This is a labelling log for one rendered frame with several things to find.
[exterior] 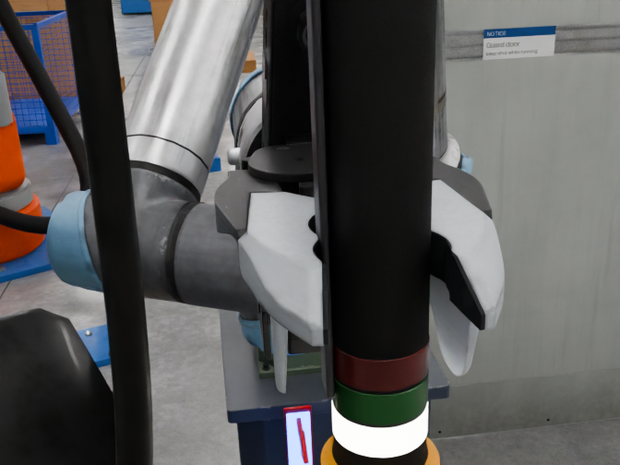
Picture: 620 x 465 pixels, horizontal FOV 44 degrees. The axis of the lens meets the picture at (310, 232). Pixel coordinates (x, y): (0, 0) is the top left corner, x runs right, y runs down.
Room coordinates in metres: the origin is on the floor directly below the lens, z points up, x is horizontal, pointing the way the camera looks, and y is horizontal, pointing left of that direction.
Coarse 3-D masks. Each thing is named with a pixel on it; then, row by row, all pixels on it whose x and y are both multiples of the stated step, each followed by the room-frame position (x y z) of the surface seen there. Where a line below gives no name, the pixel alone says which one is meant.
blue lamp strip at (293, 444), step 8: (288, 416) 0.57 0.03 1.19; (296, 416) 0.57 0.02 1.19; (304, 416) 0.57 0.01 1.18; (288, 424) 0.57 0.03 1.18; (304, 424) 0.57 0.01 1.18; (288, 432) 0.57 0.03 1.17; (296, 432) 0.57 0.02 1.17; (304, 432) 0.57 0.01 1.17; (288, 440) 0.57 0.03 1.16; (296, 440) 0.57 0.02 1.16; (288, 448) 0.57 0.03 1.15; (296, 448) 0.57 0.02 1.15; (296, 456) 0.57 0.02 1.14; (296, 464) 0.57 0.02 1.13; (304, 464) 0.57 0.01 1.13
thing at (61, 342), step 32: (0, 320) 0.31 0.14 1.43; (32, 320) 0.32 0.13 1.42; (64, 320) 0.33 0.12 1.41; (0, 352) 0.29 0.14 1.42; (32, 352) 0.30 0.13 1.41; (64, 352) 0.31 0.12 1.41; (0, 384) 0.28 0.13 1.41; (32, 384) 0.29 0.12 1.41; (64, 384) 0.29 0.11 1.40; (96, 384) 0.30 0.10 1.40; (0, 416) 0.27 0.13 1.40; (32, 416) 0.27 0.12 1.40; (64, 416) 0.28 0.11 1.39; (96, 416) 0.28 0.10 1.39; (0, 448) 0.25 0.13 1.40; (32, 448) 0.26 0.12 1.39; (64, 448) 0.27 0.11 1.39; (96, 448) 0.27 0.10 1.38
